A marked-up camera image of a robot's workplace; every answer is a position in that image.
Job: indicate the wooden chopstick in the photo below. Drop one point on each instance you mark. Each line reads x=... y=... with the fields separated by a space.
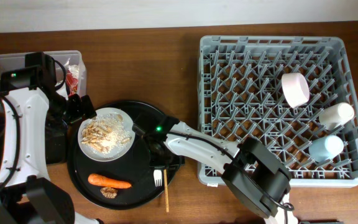
x=166 y=190

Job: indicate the pink bowl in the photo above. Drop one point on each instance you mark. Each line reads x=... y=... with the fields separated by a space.
x=295 y=89

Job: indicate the orange carrot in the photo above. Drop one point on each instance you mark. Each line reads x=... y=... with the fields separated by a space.
x=102 y=181

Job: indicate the grey plate with food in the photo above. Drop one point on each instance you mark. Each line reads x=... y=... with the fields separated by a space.
x=108 y=136

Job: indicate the red and white wrapper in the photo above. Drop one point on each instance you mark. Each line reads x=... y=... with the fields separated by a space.
x=72 y=78

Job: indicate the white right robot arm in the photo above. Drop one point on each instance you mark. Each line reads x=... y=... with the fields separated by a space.
x=251 y=172

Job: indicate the white plastic fork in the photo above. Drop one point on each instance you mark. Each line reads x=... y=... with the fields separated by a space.
x=158 y=177

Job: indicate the brown walnut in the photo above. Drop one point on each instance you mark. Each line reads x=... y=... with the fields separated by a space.
x=109 y=192

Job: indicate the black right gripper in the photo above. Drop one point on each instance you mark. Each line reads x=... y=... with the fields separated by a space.
x=177 y=159

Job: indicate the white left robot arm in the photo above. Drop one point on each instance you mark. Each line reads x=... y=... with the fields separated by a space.
x=27 y=195

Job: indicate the round black tray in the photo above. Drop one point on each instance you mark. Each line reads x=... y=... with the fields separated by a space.
x=133 y=166

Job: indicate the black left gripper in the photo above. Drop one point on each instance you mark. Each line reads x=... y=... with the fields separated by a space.
x=82 y=111

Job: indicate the light blue cup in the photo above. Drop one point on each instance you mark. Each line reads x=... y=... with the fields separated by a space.
x=326 y=148

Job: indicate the white cup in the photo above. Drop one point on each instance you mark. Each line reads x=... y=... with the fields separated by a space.
x=336 y=115

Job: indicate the grey plastic dishwasher rack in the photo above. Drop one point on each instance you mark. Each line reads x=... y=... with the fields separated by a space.
x=240 y=95

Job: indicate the clear plastic bin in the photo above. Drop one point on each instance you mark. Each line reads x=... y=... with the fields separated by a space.
x=68 y=58

